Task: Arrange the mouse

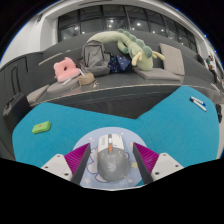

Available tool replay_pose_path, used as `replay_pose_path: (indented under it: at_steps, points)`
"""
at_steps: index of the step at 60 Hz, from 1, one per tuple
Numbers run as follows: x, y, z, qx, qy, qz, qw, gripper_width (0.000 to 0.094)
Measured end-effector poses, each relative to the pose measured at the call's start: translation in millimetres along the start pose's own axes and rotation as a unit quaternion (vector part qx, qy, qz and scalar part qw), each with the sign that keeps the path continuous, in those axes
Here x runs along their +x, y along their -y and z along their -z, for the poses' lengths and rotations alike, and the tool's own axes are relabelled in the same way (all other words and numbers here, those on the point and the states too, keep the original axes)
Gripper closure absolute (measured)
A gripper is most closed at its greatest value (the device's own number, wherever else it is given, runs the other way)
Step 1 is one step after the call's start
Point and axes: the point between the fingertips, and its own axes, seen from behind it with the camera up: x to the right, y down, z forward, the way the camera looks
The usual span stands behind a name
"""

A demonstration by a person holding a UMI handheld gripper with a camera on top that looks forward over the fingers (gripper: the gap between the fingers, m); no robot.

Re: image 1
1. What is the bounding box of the small tan pouch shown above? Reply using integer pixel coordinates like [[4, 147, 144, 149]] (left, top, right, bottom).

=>
[[77, 72, 96, 86]]

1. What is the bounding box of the round grey seat cushion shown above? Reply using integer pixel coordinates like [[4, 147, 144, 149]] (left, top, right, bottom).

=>
[[46, 78, 81, 95]]

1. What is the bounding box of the black-capped white marker pen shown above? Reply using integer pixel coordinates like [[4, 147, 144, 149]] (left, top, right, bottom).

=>
[[189, 97, 208, 112]]

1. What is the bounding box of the person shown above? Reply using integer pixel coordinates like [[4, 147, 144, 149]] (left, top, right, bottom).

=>
[[205, 54, 218, 73]]

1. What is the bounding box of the dark blue star-print bag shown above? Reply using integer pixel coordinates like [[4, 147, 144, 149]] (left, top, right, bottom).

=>
[[108, 54, 132, 74]]

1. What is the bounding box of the flat grey seat cushion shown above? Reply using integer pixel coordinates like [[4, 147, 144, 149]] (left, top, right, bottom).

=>
[[132, 66, 182, 82], [26, 84, 50, 104]]

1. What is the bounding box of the black suitcase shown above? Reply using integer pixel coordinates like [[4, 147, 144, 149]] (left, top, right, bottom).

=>
[[2, 92, 33, 133]]

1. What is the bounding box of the round cloud-print mouse pad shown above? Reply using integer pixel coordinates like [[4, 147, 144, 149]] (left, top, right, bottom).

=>
[[72, 130, 148, 188]]

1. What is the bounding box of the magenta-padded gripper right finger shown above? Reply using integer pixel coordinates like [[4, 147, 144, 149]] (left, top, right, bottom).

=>
[[132, 142, 184, 186]]

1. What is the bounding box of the grey and orange computer mouse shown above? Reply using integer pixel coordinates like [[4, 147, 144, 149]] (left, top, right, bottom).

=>
[[96, 133, 132, 183]]

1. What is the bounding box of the green plush dragon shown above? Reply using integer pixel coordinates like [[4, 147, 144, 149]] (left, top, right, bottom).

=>
[[85, 28, 166, 72]]

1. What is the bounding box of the pink plush cushion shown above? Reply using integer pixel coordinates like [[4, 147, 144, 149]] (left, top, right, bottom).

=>
[[53, 56, 81, 83]]

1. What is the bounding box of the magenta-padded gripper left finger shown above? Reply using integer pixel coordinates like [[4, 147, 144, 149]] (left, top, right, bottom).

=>
[[40, 143, 92, 186]]

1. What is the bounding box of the upright grey seat cushion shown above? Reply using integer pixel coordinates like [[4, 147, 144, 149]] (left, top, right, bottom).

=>
[[158, 42, 186, 76]]

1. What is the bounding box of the blue-capped white marker pen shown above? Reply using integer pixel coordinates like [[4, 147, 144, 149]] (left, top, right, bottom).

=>
[[190, 95, 207, 107]]

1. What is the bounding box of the dark glass window wall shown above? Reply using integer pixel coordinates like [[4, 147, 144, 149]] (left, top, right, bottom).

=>
[[57, 4, 198, 53]]

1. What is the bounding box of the black bag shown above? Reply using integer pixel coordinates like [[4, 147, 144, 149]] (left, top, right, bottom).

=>
[[215, 103, 223, 124]]

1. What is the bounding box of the grey backpack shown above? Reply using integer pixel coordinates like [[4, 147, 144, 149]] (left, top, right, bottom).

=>
[[78, 39, 112, 77]]

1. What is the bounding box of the green eraser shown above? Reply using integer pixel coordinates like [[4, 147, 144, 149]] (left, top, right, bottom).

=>
[[31, 120, 52, 135]]

